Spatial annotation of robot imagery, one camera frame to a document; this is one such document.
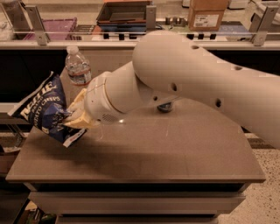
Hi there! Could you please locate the metal railing bracket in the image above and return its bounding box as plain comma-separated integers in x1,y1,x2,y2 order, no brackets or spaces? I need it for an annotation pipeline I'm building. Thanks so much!
252,6,278,46
25,4,49,46
146,5,157,32

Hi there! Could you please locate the dark tray on shelf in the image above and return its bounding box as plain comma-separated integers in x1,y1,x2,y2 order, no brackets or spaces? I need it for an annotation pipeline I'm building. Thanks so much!
96,1,152,25

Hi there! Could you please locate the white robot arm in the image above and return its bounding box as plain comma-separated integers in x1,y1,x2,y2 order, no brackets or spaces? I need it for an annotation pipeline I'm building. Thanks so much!
64,31,280,149

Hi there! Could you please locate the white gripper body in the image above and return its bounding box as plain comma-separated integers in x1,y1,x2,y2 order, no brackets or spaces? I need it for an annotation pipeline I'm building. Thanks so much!
84,72,124,124

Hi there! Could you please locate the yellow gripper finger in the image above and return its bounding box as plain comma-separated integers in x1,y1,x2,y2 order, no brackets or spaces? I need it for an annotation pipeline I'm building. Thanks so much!
63,111,100,129
67,88,87,116

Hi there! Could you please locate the cardboard box with label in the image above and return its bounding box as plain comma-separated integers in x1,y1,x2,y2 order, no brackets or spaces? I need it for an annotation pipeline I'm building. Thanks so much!
187,0,228,32

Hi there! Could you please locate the right metal railing bracket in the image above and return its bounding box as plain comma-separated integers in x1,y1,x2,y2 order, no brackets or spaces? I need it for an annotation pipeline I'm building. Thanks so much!
252,6,278,46

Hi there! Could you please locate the middle metal railing bracket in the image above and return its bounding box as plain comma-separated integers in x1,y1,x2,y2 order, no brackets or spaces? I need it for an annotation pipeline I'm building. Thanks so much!
146,5,157,32

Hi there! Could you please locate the clear plastic water bottle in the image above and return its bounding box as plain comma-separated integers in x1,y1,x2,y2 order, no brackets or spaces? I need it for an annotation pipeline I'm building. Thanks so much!
65,45,92,86

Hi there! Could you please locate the purple plastic crate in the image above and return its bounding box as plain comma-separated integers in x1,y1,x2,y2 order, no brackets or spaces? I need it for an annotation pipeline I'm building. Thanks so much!
24,17,77,41

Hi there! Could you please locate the blue silver energy drink can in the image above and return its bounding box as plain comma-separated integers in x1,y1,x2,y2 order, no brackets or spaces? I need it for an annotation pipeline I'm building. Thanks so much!
157,101,173,113

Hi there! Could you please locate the left metal railing bracket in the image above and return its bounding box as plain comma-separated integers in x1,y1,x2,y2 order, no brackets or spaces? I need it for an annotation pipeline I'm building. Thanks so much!
25,4,49,46

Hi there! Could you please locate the blue potato chip bag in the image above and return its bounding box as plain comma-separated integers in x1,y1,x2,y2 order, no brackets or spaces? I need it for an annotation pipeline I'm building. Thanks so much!
8,72,87,148

